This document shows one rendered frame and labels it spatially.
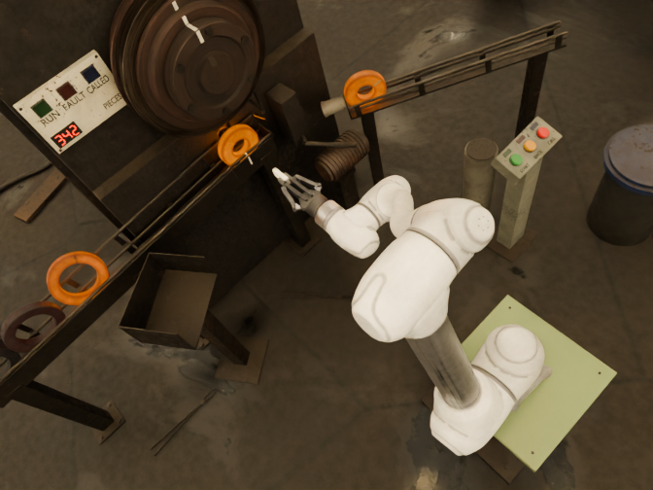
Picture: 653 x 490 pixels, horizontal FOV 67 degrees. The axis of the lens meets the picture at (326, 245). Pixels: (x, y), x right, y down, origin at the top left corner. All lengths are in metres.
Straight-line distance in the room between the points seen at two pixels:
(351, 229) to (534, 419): 0.78
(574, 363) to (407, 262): 0.93
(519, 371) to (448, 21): 2.43
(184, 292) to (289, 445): 0.75
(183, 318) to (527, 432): 1.11
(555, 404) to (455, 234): 0.87
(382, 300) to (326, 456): 1.22
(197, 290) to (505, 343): 0.97
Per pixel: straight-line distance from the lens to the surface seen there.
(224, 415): 2.20
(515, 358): 1.42
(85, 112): 1.64
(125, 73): 1.49
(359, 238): 1.46
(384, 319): 0.90
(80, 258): 1.81
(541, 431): 1.66
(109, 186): 1.77
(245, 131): 1.81
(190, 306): 1.71
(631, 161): 2.11
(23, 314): 1.81
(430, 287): 0.92
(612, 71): 3.11
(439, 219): 0.95
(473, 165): 1.94
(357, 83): 1.89
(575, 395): 1.70
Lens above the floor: 1.98
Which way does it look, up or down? 57 degrees down
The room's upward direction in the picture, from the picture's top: 21 degrees counter-clockwise
